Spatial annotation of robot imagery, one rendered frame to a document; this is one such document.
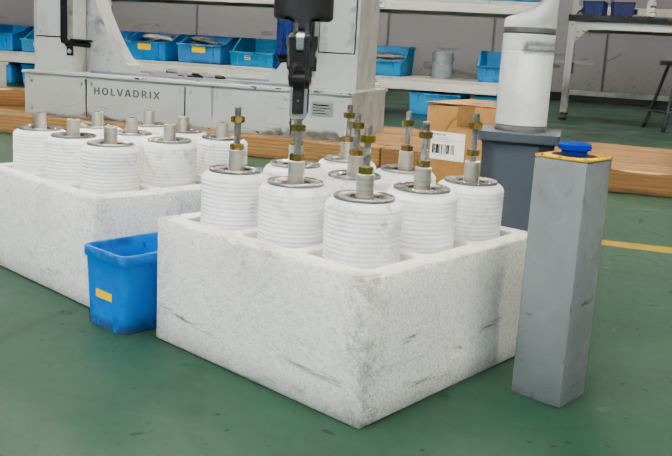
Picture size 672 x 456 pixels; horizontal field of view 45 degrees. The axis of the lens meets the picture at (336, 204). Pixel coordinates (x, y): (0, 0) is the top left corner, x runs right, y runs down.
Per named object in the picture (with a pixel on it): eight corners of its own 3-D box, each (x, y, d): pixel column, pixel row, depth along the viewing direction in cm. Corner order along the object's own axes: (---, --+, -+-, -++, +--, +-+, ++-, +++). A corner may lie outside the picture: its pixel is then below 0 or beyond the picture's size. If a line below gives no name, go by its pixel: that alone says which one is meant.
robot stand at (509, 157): (470, 274, 163) (484, 124, 157) (545, 284, 159) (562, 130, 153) (460, 294, 149) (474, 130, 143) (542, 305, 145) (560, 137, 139)
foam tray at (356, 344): (335, 289, 147) (340, 191, 144) (528, 350, 122) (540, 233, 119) (155, 337, 119) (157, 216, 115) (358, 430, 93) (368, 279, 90)
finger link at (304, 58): (289, 31, 98) (288, 79, 100) (288, 34, 96) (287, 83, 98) (312, 32, 98) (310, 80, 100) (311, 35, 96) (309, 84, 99)
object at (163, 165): (173, 232, 153) (175, 137, 150) (205, 243, 147) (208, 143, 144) (129, 239, 146) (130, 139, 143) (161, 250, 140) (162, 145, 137)
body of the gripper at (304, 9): (334, -13, 98) (330, 66, 100) (334, -9, 107) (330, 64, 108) (272, -17, 98) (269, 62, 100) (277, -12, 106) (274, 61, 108)
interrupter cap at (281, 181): (257, 186, 105) (257, 181, 104) (279, 178, 112) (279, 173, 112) (312, 193, 102) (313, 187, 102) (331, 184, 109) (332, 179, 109)
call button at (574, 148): (566, 155, 104) (567, 139, 104) (595, 159, 101) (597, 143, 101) (551, 157, 101) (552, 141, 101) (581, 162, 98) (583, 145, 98)
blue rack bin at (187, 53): (202, 62, 660) (203, 35, 656) (246, 64, 650) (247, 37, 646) (174, 62, 612) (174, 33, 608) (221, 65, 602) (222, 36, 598)
